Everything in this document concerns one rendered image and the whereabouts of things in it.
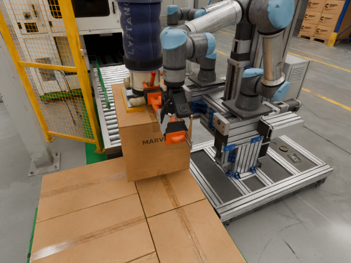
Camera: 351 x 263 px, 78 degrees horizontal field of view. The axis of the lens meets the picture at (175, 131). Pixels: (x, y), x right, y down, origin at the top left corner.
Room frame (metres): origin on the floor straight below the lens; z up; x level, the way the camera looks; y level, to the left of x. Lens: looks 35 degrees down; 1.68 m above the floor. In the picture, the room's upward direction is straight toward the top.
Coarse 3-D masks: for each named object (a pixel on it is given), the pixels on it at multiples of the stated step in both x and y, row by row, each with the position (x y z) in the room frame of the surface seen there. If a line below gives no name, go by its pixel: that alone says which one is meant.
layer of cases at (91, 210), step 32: (64, 192) 0.94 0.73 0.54; (96, 192) 0.94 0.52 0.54; (128, 192) 0.94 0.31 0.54; (160, 192) 0.94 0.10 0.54; (192, 192) 0.94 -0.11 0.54; (64, 224) 0.71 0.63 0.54; (96, 224) 0.71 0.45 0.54; (128, 224) 0.71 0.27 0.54; (160, 224) 0.71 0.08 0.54; (192, 224) 0.71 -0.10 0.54; (32, 256) 0.54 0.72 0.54; (64, 256) 0.54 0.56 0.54; (96, 256) 0.54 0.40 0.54; (128, 256) 0.54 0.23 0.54; (160, 256) 0.54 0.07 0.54; (192, 256) 0.54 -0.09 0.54; (224, 256) 0.54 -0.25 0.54
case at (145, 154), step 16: (160, 80) 1.55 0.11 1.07; (144, 112) 1.07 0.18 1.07; (128, 128) 0.92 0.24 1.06; (144, 128) 0.95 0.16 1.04; (128, 144) 0.92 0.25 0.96; (144, 144) 0.94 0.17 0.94; (160, 144) 0.97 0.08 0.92; (176, 144) 1.00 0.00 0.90; (128, 160) 0.91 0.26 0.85; (144, 160) 0.94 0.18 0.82; (160, 160) 0.97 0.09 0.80; (176, 160) 1.00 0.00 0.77; (128, 176) 0.91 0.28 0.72; (144, 176) 0.94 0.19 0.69
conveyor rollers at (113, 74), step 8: (96, 72) 3.23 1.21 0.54; (104, 72) 3.26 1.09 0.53; (112, 72) 3.23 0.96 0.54; (120, 72) 3.26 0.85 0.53; (128, 72) 3.23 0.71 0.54; (96, 80) 2.96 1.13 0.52; (104, 80) 2.91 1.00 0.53; (112, 80) 2.88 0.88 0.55; (120, 80) 2.91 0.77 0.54; (112, 96) 2.42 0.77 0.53; (104, 104) 2.21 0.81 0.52; (112, 104) 2.17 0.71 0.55; (104, 112) 2.04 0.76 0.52; (112, 112) 1.99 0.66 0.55; (112, 120) 1.83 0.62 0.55; (112, 128) 1.71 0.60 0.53; (112, 136) 1.56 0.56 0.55; (112, 144) 1.46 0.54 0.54
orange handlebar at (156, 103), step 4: (160, 72) 1.34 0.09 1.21; (144, 84) 1.14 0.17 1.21; (160, 96) 0.99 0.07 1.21; (152, 100) 0.93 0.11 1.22; (156, 100) 0.93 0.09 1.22; (160, 100) 0.93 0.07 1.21; (156, 104) 0.89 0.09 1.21; (160, 104) 0.94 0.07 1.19; (156, 108) 0.86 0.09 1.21; (160, 108) 0.90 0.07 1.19; (172, 116) 0.79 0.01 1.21; (172, 120) 0.76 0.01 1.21; (176, 136) 0.65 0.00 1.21; (180, 136) 0.64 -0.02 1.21; (172, 140) 0.63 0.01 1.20; (176, 140) 0.63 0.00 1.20; (180, 140) 0.63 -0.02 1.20
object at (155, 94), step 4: (144, 88) 1.05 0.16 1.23; (148, 88) 1.05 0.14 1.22; (152, 88) 1.05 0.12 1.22; (156, 88) 1.06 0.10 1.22; (160, 88) 1.06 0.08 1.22; (144, 92) 1.01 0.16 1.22; (148, 92) 1.01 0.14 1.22; (152, 92) 1.01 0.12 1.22; (156, 92) 0.99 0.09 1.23; (160, 92) 0.99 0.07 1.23; (144, 96) 1.02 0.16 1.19; (148, 96) 0.97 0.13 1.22; (152, 96) 0.98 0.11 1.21; (156, 96) 0.98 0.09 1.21; (148, 100) 0.97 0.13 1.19
